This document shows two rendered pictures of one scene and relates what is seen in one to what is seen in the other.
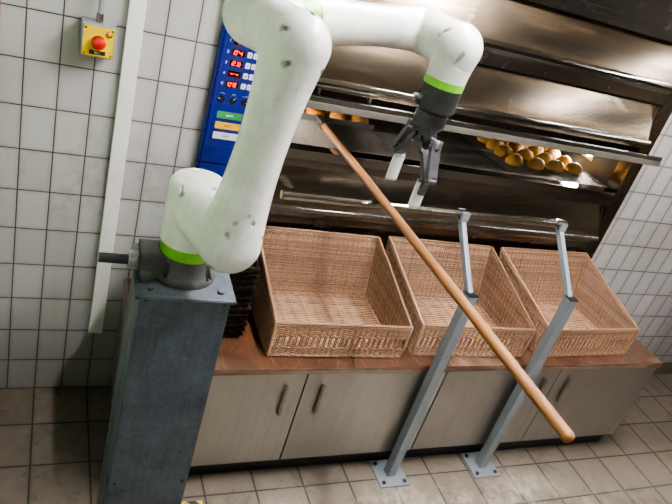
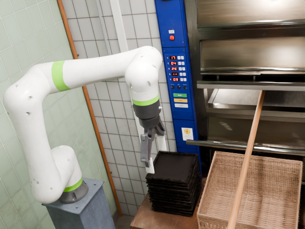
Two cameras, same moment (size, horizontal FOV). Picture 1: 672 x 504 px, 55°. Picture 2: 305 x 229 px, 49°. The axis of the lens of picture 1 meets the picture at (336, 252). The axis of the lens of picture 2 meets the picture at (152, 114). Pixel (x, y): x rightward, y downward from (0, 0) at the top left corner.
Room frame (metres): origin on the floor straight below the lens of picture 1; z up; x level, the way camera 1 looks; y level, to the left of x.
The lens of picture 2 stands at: (0.91, -0.96, 2.25)
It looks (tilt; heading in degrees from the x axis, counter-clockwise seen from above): 29 degrees down; 55
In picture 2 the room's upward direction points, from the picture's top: 10 degrees counter-clockwise
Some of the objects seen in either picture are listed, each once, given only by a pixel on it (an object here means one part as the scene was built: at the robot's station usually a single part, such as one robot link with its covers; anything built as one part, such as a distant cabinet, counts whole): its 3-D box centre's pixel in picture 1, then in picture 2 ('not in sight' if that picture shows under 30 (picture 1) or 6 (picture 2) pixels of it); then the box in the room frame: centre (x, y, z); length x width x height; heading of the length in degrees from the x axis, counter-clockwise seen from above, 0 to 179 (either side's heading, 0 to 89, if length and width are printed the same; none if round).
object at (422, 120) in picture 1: (426, 128); (150, 124); (1.48, -0.11, 1.63); 0.08 x 0.07 x 0.09; 29
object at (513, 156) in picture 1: (516, 141); not in sight; (3.35, -0.71, 1.21); 0.61 x 0.48 x 0.06; 28
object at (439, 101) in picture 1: (436, 98); (145, 106); (1.48, -0.11, 1.71); 0.12 x 0.09 x 0.06; 119
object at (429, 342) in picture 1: (454, 296); not in sight; (2.45, -0.54, 0.72); 0.56 x 0.49 x 0.28; 117
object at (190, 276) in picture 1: (160, 258); (62, 185); (1.23, 0.37, 1.23); 0.26 x 0.15 x 0.06; 116
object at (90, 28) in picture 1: (97, 38); not in sight; (1.93, 0.89, 1.46); 0.10 x 0.07 x 0.10; 118
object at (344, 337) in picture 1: (328, 290); (250, 196); (2.17, -0.02, 0.72); 0.56 x 0.49 x 0.28; 117
